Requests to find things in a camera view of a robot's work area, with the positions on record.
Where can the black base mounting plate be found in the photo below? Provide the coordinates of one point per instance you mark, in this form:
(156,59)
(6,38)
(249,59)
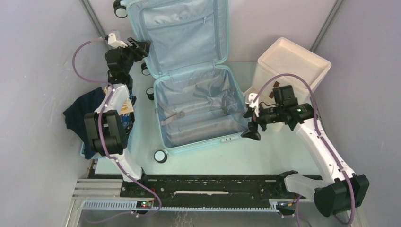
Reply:
(210,191)

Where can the light blue ribbed suitcase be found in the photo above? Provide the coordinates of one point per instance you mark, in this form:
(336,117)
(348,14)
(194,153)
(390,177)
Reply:
(198,101)

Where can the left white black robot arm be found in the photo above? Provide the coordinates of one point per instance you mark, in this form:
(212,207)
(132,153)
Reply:
(106,133)

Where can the dark navy garment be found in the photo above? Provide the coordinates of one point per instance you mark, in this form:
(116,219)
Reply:
(75,113)

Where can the cream plastic drawer cabinet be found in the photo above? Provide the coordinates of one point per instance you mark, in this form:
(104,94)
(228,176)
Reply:
(285,56)

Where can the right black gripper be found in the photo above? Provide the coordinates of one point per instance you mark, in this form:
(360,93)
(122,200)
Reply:
(252,132)

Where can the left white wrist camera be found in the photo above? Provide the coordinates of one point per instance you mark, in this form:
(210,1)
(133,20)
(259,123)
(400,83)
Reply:
(116,39)

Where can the aluminium frame rail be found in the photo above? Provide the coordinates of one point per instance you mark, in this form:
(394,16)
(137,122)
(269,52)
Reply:
(104,193)

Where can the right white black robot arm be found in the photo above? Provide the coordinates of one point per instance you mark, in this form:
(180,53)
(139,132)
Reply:
(319,156)

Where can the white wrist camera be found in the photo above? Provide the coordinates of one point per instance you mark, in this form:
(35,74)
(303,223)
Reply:
(116,39)
(252,99)

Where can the yellow white striped garment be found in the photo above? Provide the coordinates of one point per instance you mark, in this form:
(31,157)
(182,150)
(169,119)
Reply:
(127,107)

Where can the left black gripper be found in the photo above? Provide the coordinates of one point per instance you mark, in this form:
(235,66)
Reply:
(140,49)

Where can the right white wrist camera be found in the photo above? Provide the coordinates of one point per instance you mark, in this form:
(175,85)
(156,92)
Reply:
(252,99)

